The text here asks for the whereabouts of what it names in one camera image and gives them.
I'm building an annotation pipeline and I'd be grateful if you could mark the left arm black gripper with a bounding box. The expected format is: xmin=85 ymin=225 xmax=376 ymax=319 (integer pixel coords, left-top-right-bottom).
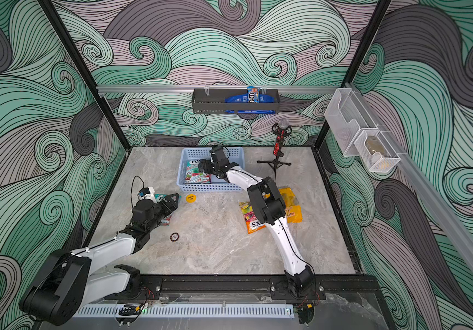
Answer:
xmin=146 ymin=192 xmax=178 ymax=234

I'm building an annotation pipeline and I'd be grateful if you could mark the green Fox's candy bag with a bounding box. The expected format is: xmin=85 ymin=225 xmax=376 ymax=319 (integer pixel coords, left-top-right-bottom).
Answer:
xmin=184 ymin=159 xmax=210 ymax=184

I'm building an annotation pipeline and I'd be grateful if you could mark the light blue perforated plastic basket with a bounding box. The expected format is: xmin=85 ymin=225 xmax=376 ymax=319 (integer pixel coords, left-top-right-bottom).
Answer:
xmin=176 ymin=147 xmax=241 ymax=193

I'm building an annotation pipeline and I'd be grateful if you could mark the orange Fox's candy bag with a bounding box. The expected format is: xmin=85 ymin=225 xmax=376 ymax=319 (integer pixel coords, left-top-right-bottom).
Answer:
xmin=239 ymin=202 xmax=265 ymax=234

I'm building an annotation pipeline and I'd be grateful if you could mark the yellow candy bag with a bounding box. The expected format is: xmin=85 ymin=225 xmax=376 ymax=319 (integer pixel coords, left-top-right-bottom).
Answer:
xmin=279 ymin=187 xmax=304 ymax=224

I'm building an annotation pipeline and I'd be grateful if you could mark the teal Fox's candy bag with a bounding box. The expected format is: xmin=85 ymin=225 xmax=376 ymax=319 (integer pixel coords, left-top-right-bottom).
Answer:
xmin=156 ymin=194 xmax=177 ymax=226

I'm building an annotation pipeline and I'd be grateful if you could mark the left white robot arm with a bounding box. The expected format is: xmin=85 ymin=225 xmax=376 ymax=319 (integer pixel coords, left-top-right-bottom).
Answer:
xmin=19 ymin=193 xmax=179 ymax=326

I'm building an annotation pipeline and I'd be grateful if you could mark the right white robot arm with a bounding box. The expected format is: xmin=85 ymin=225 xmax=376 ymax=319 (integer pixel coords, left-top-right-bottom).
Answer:
xmin=199 ymin=146 xmax=315 ymax=299

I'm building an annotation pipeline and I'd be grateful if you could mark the yellow round sticker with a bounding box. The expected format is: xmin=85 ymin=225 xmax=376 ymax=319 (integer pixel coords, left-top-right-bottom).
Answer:
xmin=186 ymin=194 xmax=197 ymax=204

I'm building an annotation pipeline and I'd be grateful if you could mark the red microphone on tripod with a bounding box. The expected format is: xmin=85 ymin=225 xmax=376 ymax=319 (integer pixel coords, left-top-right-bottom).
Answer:
xmin=257 ymin=119 xmax=292 ymax=180

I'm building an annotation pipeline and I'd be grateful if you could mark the small snack packet in shelf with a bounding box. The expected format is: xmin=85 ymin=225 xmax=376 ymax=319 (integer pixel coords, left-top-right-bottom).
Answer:
xmin=247 ymin=86 xmax=260 ymax=103

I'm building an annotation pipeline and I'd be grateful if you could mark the blue package in shelf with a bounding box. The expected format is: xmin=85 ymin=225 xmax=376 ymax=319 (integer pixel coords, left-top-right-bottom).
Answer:
xmin=225 ymin=93 xmax=276 ymax=114

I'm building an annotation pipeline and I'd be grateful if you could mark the small clear bin with contents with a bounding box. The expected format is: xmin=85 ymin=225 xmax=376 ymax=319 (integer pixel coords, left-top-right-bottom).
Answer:
xmin=354 ymin=129 xmax=400 ymax=174

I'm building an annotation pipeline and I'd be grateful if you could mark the black wall shelf tray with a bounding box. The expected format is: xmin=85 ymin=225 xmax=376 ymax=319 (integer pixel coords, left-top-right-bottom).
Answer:
xmin=192 ymin=88 xmax=280 ymax=115

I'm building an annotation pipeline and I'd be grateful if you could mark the aluminium rail back wall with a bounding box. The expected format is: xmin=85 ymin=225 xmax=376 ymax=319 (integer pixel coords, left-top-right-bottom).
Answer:
xmin=97 ymin=84 xmax=339 ymax=94

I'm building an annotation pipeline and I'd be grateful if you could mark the aluminium rail wall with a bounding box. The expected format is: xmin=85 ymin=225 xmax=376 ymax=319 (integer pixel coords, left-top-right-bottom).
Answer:
xmin=345 ymin=82 xmax=473 ymax=308
xmin=97 ymin=84 xmax=339 ymax=94

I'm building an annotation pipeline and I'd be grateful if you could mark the white slotted cable duct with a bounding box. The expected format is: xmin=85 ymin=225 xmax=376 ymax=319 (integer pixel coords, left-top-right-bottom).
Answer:
xmin=74 ymin=303 xmax=295 ymax=319

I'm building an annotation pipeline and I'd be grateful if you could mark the clear plastic wall bin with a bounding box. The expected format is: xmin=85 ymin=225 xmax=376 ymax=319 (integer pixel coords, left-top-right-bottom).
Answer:
xmin=324 ymin=88 xmax=377 ymax=157

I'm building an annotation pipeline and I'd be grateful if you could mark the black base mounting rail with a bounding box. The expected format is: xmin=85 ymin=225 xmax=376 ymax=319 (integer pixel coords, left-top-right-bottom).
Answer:
xmin=54 ymin=274 xmax=386 ymax=304

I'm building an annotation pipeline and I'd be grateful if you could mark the black corner frame post right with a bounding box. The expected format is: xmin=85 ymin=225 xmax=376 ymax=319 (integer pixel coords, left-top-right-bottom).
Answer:
xmin=312 ymin=0 xmax=394 ymax=149

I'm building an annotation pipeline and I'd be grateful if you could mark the black corner frame post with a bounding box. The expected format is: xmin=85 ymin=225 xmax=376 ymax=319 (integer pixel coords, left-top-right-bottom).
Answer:
xmin=38 ymin=0 xmax=132 ymax=152
xmin=312 ymin=0 xmax=394 ymax=149

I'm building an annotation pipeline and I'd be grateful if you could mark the black corner frame post left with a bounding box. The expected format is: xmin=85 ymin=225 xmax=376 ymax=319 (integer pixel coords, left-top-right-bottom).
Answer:
xmin=38 ymin=0 xmax=132 ymax=152

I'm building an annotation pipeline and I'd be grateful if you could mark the aluminium rail right wall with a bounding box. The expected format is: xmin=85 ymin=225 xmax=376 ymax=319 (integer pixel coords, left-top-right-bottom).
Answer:
xmin=345 ymin=82 xmax=473 ymax=308

